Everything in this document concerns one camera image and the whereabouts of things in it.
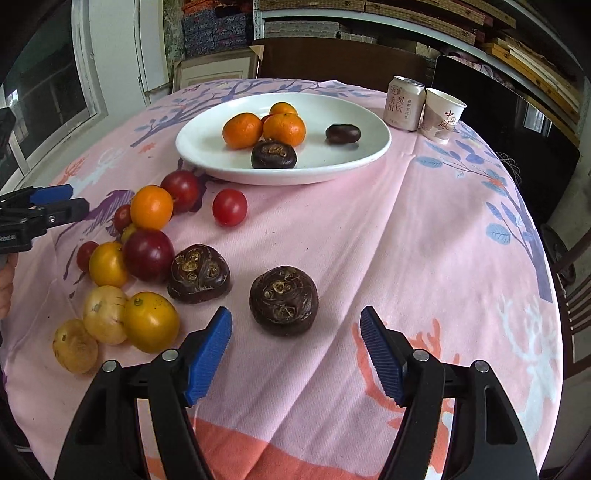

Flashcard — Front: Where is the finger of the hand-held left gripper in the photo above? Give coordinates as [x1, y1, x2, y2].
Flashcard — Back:
[0, 184, 75, 207]
[27, 198, 91, 229]

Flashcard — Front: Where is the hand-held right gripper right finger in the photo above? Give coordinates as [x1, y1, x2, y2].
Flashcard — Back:
[359, 305, 540, 480]

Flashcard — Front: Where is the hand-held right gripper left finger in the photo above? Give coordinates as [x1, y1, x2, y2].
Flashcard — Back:
[54, 306, 233, 480]

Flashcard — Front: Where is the dark brown water chestnut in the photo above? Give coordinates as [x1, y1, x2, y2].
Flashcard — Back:
[167, 244, 232, 304]
[249, 266, 319, 336]
[325, 124, 361, 145]
[250, 139, 297, 169]

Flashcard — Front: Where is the white plate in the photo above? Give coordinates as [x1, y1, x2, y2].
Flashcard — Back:
[175, 93, 392, 186]

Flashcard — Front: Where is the person's left hand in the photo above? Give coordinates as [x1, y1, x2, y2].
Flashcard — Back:
[0, 253, 18, 320]

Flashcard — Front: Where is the large yellow tomato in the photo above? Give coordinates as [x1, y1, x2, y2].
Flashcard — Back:
[122, 292, 180, 354]

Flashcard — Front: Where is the yellow orange tomato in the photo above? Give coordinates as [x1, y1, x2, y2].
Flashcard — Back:
[89, 242, 130, 289]

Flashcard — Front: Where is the large dark red tomato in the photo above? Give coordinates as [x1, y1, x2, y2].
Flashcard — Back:
[122, 228, 175, 282]

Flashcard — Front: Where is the white framed window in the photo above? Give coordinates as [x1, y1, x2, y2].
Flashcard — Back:
[0, 0, 112, 185]

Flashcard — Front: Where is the pale yellow tomato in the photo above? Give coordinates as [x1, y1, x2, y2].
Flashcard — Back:
[82, 285, 129, 346]
[52, 319, 99, 374]

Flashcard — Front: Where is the pink printed tablecloth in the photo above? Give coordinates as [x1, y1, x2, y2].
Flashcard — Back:
[0, 78, 566, 480]

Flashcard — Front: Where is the bright red tomato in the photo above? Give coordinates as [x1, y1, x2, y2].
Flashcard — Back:
[212, 189, 248, 227]

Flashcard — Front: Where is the white door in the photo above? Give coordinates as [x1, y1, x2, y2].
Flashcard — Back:
[88, 0, 172, 108]

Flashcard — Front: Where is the framed picture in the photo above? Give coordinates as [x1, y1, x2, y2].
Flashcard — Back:
[172, 46, 260, 95]

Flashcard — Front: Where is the brown slatted wooden chair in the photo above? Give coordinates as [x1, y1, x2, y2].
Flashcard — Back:
[540, 222, 591, 379]

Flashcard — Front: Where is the stack of blue patterned boxes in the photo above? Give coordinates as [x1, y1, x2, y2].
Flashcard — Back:
[181, 4, 256, 60]

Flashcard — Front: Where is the white paper cup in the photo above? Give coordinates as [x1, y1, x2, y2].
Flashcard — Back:
[419, 87, 467, 145]

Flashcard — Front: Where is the beige drink can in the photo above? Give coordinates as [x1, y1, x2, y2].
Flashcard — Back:
[383, 75, 426, 133]

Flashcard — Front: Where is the dark wooden chair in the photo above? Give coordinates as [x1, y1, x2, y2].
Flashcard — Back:
[252, 37, 437, 90]

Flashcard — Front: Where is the grey metal shelf rack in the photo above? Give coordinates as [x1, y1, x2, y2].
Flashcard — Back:
[253, 0, 591, 144]

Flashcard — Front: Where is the stack of wooden frames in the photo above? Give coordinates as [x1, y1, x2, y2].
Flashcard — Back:
[480, 32, 583, 125]

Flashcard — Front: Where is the stack of woven flat boxes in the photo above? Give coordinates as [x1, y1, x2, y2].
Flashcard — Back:
[257, 0, 518, 47]

